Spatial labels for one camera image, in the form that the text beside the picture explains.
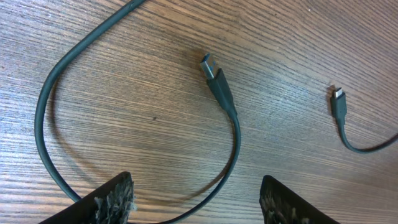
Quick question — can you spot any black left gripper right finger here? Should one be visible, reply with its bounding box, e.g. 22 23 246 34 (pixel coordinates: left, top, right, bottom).
259 175 339 224

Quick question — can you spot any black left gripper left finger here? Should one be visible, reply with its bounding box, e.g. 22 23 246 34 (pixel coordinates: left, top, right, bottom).
40 172 134 224

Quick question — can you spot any black USB cable long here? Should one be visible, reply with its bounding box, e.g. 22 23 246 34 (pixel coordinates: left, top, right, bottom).
34 0 398 224

